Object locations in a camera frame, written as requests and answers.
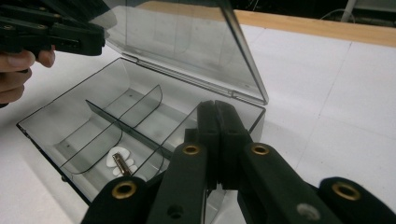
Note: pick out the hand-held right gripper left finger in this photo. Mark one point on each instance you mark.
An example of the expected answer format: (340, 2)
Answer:
(193, 174)

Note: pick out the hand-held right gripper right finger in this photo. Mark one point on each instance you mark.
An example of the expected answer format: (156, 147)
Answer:
(264, 186)

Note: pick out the clear grey compartment box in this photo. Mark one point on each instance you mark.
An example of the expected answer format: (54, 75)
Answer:
(93, 93)

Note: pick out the small white hair clip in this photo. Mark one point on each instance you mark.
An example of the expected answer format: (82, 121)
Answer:
(120, 160)

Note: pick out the white foam board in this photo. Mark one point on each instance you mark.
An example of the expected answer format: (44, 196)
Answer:
(327, 99)

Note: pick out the white metal frame desk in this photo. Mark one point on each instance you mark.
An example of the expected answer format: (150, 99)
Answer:
(348, 9)

